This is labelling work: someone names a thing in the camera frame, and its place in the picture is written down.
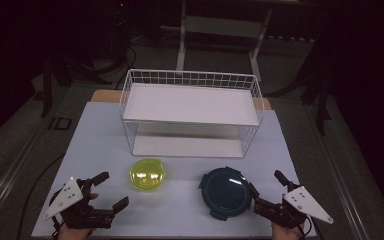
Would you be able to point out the black floor socket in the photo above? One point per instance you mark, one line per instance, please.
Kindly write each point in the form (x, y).
(61, 123)

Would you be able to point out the black stand leg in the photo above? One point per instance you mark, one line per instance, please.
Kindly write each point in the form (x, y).
(47, 90)
(320, 106)

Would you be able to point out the round container with dark blue lid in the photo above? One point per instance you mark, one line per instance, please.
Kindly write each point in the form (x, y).
(226, 193)

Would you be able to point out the person's left hand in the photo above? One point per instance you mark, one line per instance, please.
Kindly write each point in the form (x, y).
(74, 234)

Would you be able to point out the person's right hand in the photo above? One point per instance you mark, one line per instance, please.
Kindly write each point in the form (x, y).
(285, 233)

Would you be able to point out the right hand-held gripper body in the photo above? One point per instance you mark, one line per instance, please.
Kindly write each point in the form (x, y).
(301, 203)

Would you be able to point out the yellow-green round plastic container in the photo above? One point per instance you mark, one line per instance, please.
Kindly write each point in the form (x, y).
(146, 175)

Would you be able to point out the metal floor rail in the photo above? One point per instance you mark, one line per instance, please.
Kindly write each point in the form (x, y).
(10, 173)
(343, 186)

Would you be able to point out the white metal stand frame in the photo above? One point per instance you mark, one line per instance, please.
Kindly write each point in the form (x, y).
(223, 26)

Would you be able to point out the white table mat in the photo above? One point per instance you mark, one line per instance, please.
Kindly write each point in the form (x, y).
(180, 213)

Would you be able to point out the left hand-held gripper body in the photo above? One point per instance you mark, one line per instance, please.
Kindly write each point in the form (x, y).
(67, 196)

